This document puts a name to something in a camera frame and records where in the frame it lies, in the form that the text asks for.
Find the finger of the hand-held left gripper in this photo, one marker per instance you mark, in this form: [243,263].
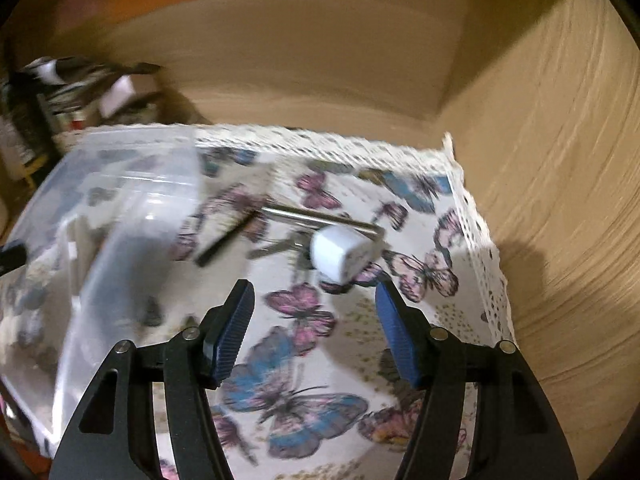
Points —
[11,257]

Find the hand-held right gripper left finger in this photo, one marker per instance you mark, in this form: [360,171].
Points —
[232,332]

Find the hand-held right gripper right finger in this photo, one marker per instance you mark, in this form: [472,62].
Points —
[397,332]

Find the black stick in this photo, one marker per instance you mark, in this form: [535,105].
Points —
[225,237]

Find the white charger plug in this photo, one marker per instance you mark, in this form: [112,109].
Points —
[340,255]

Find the clear plastic storage box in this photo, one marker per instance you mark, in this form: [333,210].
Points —
[100,220]

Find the silver hex key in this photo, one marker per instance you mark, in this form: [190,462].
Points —
[320,220]

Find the butterfly print lace tablecloth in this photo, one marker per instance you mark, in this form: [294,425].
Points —
[350,355]

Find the stack of books and papers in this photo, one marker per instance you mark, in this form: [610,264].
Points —
[75,100]

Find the white paper tag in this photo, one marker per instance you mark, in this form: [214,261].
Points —
[117,95]

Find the pink sticky note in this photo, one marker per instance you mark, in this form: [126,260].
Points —
[85,7]

